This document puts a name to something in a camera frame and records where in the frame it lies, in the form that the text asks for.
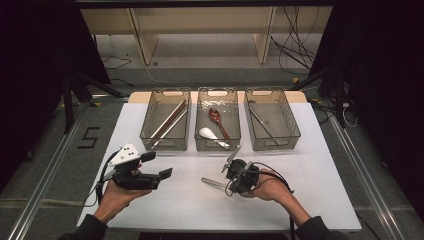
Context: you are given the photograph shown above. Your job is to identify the clear grey plastic bin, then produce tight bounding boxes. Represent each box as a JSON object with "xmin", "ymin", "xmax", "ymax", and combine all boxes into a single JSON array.
[
  {"xmin": 139, "ymin": 87, "xmax": 192, "ymax": 152},
  {"xmin": 244, "ymin": 87, "xmax": 302, "ymax": 152},
  {"xmin": 194, "ymin": 86, "xmax": 242, "ymax": 153}
]

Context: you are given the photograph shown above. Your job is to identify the white cable with plug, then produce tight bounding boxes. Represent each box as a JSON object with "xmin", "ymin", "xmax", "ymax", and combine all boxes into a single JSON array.
[{"xmin": 341, "ymin": 101, "xmax": 359, "ymax": 129}]

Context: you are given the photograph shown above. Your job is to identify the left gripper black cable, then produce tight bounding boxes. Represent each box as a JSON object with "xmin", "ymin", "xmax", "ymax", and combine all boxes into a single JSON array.
[{"xmin": 82, "ymin": 151, "xmax": 121, "ymax": 208}]

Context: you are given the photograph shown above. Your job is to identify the silver fork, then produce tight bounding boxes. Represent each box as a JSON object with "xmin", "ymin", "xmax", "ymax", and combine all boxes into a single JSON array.
[{"xmin": 248, "ymin": 106, "xmax": 280, "ymax": 146}]

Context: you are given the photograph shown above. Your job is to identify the beige wooden desk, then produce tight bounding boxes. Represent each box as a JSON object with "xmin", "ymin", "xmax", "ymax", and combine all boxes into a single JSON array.
[{"xmin": 79, "ymin": 6, "xmax": 334, "ymax": 66}]

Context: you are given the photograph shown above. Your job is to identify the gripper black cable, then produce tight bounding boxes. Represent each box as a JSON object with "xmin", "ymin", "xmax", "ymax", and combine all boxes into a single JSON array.
[
  {"xmin": 82, "ymin": 151, "xmax": 121, "ymax": 208},
  {"xmin": 251, "ymin": 161, "xmax": 298, "ymax": 240}
]

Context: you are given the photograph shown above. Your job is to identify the person's right hand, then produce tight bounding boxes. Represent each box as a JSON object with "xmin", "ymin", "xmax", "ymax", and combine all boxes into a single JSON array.
[{"xmin": 248, "ymin": 168, "xmax": 296, "ymax": 204}]

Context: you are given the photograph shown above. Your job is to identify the silver metal chopstick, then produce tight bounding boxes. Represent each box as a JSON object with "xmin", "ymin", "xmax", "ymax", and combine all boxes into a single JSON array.
[
  {"xmin": 150, "ymin": 109, "xmax": 189, "ymax": 150},
  {"xmin": 149, "ymin": 103, "xmax": 187, "ymax": 141}
]

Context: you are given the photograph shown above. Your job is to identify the black tripod stand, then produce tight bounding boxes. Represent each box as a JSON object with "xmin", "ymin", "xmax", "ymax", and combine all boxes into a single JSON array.
[{"xmin": 61, "ymin": 71, "xmax": 124, "ymax": 134}]

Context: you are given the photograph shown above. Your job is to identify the white floor cable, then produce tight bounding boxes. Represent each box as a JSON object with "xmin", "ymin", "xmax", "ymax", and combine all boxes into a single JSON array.
[{"xmin": 143, "ymin": 63, "xmax": 174, "ymax": 86}]

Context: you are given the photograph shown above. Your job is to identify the aluminium floor rail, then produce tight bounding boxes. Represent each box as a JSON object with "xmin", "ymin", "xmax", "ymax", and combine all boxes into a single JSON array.
[
  {"xmin": 6, "ymin": 99, "xmax": 91, "ymax": 240},
  {"xmin": 328, "ymin": 113, "xmax": 406, "ymax": 240}
]

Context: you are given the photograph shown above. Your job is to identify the white table mat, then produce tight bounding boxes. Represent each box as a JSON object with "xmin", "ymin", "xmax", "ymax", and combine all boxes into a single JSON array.
[{"xmin": 76, "ymin": 101, "xmax": 363, "ymax": 233}]

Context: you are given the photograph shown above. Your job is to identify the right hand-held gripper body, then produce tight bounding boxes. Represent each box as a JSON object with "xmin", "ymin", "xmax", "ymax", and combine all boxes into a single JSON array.
[{"xmin": 220, "ymin": 145, "xmax": 261, "ymax": 198}]

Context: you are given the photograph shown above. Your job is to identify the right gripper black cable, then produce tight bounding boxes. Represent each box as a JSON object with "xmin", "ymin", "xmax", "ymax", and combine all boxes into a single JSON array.
[{"xmin": 251, "ymin": 161, "xmax": 298, "ymax": 240}]

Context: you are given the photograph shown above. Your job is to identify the white ceramic spoon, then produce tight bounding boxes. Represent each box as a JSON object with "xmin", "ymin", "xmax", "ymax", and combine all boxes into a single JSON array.
[{"xmin": 198, "ymin": 127, "xmax": 231, "ymax": 149}]

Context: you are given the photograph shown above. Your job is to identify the brown wooden chopstick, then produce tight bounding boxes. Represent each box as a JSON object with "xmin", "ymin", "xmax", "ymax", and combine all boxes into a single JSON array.
[
  {"xmin": 149, "ymin": 99, "xmax": 186, "ymax": 139},
  {"xmin": 151, "ymin": 100, "xmax": 188, "ymax": 141}
]

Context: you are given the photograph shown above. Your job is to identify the brown wooden spoon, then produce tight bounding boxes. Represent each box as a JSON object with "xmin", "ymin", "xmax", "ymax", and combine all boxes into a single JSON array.
[{"xmin": 208, "ymin": 107, "xmax": 232, "ymax": 141}]

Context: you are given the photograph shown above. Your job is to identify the bundle of black cables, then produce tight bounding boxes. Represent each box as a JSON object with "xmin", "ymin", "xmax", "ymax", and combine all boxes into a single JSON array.
[{"xmin": 269, "ymin": 6, "xmax": 321, "ymax": 76}]

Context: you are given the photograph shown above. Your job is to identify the person's left hand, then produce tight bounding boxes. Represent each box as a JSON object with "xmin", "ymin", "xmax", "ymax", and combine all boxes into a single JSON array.
[{"xmin": 93, "ymin": 163, "xmax": 153, "ymax": 224}]

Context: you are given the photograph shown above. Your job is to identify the thin black floor cable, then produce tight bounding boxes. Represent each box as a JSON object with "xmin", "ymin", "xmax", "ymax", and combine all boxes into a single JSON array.
[{"xmin": 101, "ymin": 54, "xmax": 133, "ymax": 71}]

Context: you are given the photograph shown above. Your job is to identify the black metal stand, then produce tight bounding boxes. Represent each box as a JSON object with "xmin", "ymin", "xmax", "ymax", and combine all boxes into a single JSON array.
[{"xmin": 289, "ymin": 59, "xmax": 348, "ymax": 129}]

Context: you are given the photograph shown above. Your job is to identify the black curtain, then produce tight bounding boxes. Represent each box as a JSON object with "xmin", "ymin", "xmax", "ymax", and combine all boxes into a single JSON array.
[
  {"xmin": 0, "ymin": 0, "xmax": 112, "ymax": 188},
  {"xmin": 308, "ymin": 0, "xmax": 424, "ymax": 214}
]

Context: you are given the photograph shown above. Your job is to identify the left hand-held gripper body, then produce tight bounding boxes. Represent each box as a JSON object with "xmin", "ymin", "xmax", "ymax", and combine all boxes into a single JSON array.
[{"xmin": 107, "ymin": 143, "xmax": 161, "ymax": 191}]

